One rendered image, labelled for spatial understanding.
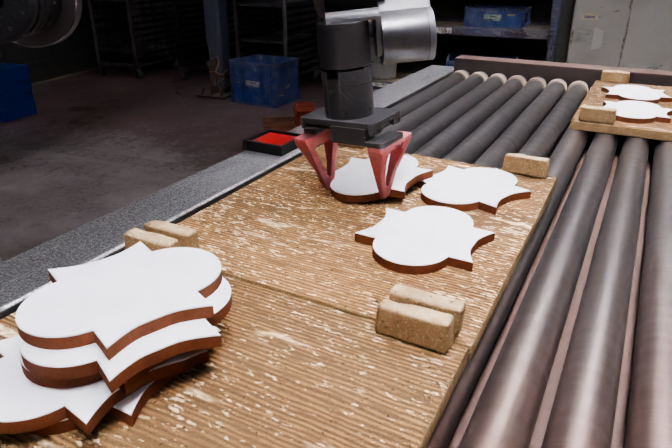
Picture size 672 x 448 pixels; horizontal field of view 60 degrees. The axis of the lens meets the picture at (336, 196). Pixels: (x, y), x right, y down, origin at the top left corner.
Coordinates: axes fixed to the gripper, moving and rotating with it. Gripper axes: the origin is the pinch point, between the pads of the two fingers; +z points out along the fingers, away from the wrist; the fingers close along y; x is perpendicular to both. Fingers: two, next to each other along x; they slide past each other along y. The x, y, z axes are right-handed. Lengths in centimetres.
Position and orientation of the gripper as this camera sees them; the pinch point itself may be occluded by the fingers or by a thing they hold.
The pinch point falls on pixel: (356, 185)
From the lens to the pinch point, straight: 70.7
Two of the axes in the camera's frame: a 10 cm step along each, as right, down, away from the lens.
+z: 0.9, 9.2, 3.9
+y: -8.1, -1.6, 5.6
